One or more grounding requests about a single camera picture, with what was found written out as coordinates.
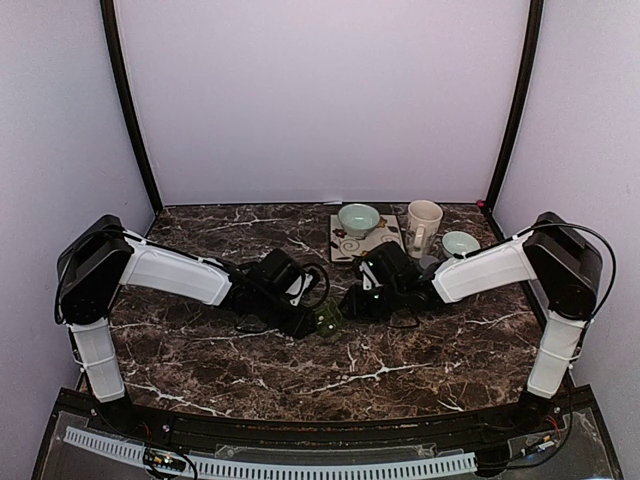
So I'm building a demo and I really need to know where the left black frame post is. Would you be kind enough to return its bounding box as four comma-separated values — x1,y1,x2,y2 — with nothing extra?
99,0,164,216

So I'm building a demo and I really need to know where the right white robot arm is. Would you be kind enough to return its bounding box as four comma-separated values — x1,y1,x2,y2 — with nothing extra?
339,212,617,434

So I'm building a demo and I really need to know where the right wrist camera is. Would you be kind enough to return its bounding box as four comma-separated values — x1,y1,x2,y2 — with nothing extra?
354,241,411,291

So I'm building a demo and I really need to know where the celadon bowl on table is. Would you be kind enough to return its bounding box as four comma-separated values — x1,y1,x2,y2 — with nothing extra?
441,231,481,258

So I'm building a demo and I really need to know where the black front rail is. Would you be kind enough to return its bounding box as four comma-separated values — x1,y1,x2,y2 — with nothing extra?
40,386,610,453

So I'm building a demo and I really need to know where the green weekly pill organizer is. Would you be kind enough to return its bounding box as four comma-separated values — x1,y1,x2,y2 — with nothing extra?
315,298,343,338

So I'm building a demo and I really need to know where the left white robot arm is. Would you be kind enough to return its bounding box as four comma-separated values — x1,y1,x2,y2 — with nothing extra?
54,215,329,436

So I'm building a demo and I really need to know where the right black frame post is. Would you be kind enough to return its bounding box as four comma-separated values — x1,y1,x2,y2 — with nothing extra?
484,0,544,212

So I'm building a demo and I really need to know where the large grey-capped pill bottle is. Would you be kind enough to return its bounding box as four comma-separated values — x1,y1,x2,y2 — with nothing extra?
418,255,442,276

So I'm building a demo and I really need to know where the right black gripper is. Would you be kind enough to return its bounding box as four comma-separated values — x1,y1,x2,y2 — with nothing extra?
335,281,405,324

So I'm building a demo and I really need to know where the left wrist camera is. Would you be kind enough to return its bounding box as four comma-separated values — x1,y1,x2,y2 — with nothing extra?
257,249,320,306

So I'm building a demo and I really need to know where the cream ceramic mug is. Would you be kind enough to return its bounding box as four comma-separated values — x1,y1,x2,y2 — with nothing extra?
405,200,443,259

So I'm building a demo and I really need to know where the white slotted cable duct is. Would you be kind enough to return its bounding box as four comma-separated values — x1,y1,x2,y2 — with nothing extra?
63,427,477,479

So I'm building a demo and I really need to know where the celadon bowl on plate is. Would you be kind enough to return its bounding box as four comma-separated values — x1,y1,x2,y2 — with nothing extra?
338,203,380,239

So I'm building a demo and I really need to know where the black frame post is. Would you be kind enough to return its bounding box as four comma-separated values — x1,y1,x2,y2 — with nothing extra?
484,0,544,212
99,0,164,216

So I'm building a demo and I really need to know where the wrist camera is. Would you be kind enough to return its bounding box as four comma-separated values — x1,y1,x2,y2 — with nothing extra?
354,241,411,291
257,249,320,306

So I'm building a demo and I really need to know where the floral square ceramic plate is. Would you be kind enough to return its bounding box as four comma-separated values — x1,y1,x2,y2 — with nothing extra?
328,213,409,263

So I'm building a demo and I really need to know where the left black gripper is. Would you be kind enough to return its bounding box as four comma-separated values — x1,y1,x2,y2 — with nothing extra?
255,289,317,340

